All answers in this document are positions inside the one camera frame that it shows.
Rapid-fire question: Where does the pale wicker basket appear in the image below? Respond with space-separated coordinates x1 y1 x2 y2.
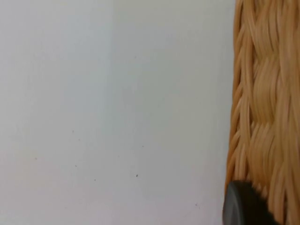
224 0 300 225

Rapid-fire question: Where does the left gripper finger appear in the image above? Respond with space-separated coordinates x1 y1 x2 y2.
222 180 281 225

